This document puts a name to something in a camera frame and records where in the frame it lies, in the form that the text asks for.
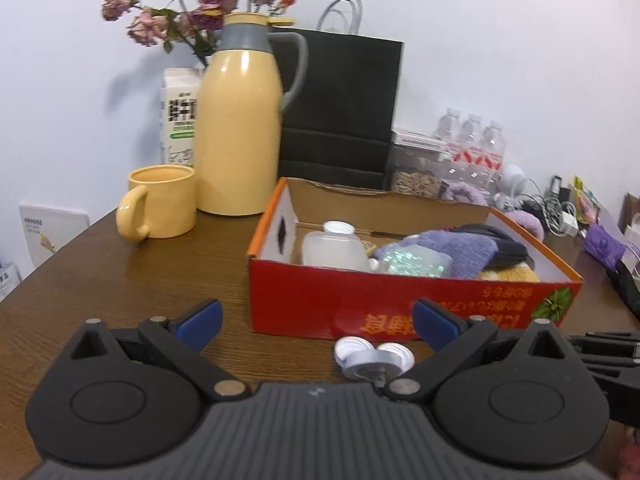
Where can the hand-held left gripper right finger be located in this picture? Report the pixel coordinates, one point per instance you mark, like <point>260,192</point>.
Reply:
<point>435,327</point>

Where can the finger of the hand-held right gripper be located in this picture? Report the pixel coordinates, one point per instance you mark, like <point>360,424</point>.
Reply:
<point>605,347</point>

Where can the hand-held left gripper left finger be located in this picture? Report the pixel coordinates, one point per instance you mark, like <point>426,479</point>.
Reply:
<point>202,322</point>

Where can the iridescent plastic bag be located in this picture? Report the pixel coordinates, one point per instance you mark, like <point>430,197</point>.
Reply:
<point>415,262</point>

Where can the purple woven cloth pouch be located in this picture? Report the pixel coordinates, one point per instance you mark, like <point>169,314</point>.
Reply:
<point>465,250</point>

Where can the red cardboard box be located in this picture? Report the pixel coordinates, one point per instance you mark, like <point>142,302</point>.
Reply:
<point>350,300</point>

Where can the small yellow packet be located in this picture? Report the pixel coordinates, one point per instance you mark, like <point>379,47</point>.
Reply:
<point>371,247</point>

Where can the dark blue zip pouch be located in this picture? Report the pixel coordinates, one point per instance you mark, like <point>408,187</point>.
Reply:
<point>505,247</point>

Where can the translucent plastic container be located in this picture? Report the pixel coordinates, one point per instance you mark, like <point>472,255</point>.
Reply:
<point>330,252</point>

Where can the purple plastic bag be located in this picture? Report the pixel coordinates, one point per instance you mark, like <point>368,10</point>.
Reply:
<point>605,245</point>

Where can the yellow mug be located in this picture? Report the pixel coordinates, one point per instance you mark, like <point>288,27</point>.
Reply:
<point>165,205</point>

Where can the white charger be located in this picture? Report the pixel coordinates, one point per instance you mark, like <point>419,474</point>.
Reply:
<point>570,222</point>

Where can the purple fluffy headband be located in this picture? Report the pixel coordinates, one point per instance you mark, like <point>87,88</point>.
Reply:
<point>462,192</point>
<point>527,222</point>

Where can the colourful snack packets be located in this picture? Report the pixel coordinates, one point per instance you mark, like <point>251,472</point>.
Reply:
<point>586,202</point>

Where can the clear nut container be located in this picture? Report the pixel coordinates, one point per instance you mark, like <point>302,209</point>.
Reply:
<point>415,175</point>

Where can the small white fan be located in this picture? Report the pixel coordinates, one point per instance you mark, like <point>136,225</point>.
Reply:
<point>512,180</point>

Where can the white booklet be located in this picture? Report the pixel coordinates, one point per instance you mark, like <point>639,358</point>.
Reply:
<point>50,232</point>

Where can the white flat box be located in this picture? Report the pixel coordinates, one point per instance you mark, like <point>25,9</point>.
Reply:
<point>417,139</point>

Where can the yellow thermos jug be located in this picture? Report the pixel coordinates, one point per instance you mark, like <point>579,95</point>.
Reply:
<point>235,125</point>

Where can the white milk carton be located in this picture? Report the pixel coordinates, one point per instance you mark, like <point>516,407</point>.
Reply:
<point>180,115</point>

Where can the black paper bag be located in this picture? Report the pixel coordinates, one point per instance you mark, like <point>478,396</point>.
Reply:
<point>345,105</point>

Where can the dried rose bouquet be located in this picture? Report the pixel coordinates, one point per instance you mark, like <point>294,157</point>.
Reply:
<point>210,5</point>

